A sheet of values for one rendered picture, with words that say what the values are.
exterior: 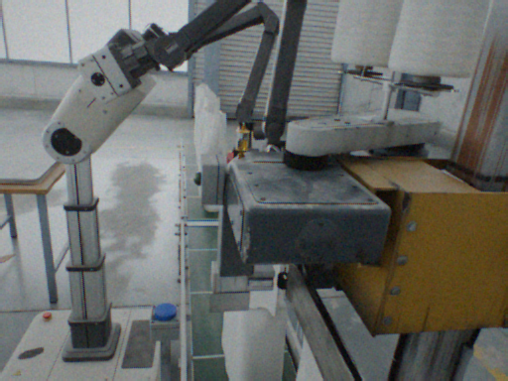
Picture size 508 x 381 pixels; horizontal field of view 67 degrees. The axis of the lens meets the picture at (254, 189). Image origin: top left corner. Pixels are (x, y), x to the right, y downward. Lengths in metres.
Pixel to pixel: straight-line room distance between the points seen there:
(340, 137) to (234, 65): 7.56
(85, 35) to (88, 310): 7.09
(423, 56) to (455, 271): 0.42
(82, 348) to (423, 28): 1.69
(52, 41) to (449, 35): 8.17
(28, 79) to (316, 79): 5.75
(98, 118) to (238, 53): 7.11
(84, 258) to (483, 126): 1.39
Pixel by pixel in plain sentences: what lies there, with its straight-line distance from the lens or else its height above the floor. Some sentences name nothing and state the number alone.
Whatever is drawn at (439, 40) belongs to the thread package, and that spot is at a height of 1.58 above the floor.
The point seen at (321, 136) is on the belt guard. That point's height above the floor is 1.40.
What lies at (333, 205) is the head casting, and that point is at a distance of 0.60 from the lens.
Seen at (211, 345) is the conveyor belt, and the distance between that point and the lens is 1.72.
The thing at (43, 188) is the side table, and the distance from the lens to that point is 2.32.
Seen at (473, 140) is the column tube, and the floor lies 1.41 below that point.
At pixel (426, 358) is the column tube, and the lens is 1.09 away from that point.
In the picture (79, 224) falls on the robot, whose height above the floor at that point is 0.87.
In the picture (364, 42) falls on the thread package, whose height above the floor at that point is 1.58.
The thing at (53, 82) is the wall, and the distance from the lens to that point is 8.68.
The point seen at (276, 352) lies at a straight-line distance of 1.28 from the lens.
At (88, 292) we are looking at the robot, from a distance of 1.72.
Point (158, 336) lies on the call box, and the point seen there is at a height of 0.80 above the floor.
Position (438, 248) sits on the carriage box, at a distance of 0.81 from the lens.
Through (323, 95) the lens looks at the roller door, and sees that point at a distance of 8.84.
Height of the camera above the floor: 1.55
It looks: 21 degrees down
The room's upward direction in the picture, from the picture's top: 5 degrees clockwise
